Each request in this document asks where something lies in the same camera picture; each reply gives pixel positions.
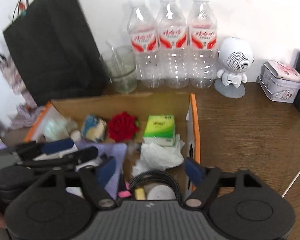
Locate iridescent plastic bag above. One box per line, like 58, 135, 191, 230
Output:
43, 117, 78, 142

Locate blue yellow sponge toy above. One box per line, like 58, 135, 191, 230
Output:
81, 114, 107, 143

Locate purple woven cloth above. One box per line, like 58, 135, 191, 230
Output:
75, 142, 127, 200

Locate red fabric rose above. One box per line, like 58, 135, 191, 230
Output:
107, 112, 139, 143

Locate white tissue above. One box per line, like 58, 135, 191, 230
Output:
132, 134, 185, 177

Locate black braided usb cable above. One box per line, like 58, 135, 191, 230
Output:
117, 169, 183, 202

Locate green tissue packet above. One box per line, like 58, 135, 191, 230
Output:
143, 115, 175, 146

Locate cotton buds box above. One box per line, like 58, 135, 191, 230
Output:
33, 148, 96, 167

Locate pink ceramic vase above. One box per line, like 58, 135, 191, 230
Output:
0, 56, 38, 110

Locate red cardboard box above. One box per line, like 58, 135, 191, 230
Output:
25, 92, 200, 199

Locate black paper bag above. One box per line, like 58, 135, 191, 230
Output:
3, 0, 108, 106

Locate glass cup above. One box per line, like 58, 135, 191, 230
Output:
100, 41, 138, 94

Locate white tin box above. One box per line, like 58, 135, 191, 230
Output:
258, 60, 300, 103

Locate left water bottle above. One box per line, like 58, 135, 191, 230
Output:
127, 1, 164, 88

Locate water bottle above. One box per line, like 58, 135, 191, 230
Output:
127, 1, 164, 88
157, 0, 189, 89
187, 0, 217, 88

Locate middle water bottle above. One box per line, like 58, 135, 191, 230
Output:
157, 0, 189, 89

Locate white robot speaker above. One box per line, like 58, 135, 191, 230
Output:
214, 37, 254, 99

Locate right water bottle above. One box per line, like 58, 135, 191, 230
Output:
187, 0, 217, 88

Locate purple cable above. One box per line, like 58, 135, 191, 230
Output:
11, 104, 47, 129

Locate white charging cable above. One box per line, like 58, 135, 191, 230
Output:
281, 158, 300, 198

